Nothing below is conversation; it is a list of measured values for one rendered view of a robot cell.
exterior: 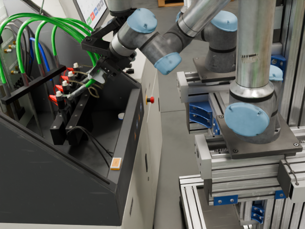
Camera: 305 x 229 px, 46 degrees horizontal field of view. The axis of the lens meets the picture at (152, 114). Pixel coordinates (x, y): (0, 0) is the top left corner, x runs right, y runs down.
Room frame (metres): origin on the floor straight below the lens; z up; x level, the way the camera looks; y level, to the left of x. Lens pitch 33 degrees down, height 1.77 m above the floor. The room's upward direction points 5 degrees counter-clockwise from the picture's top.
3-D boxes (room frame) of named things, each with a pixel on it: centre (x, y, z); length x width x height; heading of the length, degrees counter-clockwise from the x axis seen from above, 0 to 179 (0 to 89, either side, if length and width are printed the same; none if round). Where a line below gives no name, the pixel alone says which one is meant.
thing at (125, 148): (1.16, 0.11, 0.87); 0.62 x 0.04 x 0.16; 172
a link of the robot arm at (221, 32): (1.46, -0.32, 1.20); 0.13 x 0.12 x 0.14; 52
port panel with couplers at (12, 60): (1.47, 0.57, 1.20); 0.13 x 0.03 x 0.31; 172
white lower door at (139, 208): (1.16, 0.09, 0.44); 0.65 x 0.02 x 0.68; 172
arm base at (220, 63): (1.45, -0.33, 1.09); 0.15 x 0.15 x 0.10
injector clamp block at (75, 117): (1.32, 0.33, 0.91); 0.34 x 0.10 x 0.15; 172
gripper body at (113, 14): (1.15, 0.06, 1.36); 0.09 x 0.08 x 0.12; 82
